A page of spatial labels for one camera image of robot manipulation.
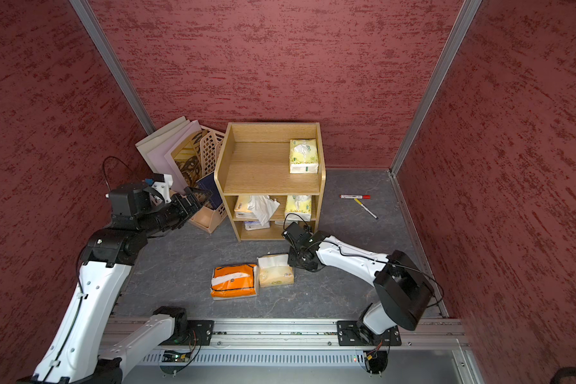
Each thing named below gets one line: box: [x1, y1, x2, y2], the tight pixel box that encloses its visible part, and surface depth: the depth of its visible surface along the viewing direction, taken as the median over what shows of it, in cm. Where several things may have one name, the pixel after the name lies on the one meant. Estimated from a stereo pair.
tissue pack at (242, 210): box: [233, 195, 258, 219], surface depth 81 cm
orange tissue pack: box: [209, 264, 258, 300], surface depth 79 cm
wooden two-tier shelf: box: [214, 122, 326, 242], surface depth 81 cm
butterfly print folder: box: [170, 129, 209, 188], surface depth 97 cm
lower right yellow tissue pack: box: [284, 194, 312, 222], surface depth 81 cm
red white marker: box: [339, 194, 372, 200], surface depth 112 cm
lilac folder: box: [146, 120, 202, 193], surface depth 91 cm
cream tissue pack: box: [257, 252, 295, 288], surface depth 84 cm
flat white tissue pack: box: [244, 220, 271, 232], surface depth 96 cm
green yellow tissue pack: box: [289, 138, 320, 174], surface depth 76 cm
